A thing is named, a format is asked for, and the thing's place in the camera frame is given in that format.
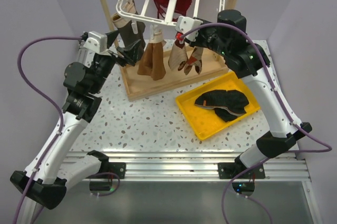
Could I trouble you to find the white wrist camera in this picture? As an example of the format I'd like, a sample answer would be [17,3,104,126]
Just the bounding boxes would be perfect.
[81,31,108,55]
[175,16,203,42]

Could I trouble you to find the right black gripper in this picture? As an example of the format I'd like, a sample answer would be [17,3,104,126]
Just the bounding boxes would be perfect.
[185,19,230,57]

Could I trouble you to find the left aluminium side rail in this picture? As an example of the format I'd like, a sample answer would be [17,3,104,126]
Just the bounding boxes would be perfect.
[76,41,94,67]

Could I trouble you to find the black striped underwear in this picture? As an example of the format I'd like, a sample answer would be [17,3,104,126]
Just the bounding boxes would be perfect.
[194,90,250,122]

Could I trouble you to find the white plastic clip hanger frame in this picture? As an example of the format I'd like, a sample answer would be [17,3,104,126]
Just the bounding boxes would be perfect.
[115,0,229,37]

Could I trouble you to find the tan brown underwear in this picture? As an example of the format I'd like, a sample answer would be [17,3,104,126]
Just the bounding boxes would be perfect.
[137,25,166,81]

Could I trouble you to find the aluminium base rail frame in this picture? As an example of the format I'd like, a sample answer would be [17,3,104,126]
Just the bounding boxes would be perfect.
[33,151,313,182]

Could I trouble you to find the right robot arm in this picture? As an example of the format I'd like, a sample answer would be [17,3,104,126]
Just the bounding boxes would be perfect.
[176,9,312,178]

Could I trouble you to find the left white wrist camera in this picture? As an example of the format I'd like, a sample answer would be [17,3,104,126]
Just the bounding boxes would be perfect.
[81,31,108,55]

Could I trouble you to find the wooden hanger rack stand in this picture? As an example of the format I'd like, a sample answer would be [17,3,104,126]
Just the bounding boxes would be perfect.
[100,0,229,101]

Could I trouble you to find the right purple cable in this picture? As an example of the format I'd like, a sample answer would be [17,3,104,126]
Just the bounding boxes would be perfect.
[181,22,334,224]

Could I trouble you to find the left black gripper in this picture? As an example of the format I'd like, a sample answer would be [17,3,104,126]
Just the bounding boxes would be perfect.
[90,30,141,93]

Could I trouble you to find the yellow plastic tray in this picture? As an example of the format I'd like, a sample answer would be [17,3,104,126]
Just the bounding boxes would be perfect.
[175,72,260,140]

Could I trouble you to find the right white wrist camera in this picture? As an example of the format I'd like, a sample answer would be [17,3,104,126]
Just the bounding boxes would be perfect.
[175,16,203,42]

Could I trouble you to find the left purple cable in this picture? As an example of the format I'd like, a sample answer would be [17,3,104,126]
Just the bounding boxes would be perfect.
[12,35,89,224]

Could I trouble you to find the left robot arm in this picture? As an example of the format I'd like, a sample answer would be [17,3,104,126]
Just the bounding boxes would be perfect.
[10,31,142,209]

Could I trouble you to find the purple cable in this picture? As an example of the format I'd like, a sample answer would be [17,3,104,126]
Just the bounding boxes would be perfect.
[181,22,334,224]
[12,35,89,224]

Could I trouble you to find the argyle patterned underwear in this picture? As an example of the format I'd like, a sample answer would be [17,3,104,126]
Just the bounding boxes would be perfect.
[168,40,204,75]

